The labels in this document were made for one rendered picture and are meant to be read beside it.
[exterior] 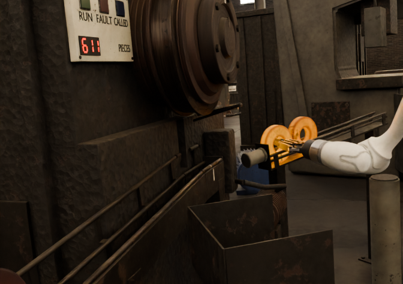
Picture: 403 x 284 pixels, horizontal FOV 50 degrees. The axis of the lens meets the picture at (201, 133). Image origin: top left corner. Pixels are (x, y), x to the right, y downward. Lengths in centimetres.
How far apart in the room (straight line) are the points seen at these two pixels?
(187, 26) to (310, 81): 290
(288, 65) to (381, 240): 242
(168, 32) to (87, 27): 22
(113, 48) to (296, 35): 306
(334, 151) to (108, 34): 85
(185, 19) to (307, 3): 291
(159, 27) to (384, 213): 125
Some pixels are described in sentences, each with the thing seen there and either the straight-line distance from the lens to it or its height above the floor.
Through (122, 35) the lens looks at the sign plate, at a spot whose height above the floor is 113.
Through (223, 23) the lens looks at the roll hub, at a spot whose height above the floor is 116.
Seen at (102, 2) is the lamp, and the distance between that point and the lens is 115.
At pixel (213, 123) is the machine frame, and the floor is 81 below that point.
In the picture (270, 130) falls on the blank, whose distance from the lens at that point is 176.
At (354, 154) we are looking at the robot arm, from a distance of 153.
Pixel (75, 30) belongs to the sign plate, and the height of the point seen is 113.
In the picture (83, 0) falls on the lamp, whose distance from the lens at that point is 108.
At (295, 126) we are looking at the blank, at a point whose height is 77.
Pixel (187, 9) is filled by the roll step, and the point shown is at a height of 119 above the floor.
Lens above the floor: 101
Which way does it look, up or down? 7 degrees down
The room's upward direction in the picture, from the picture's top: 5 degrees counter-clockwise
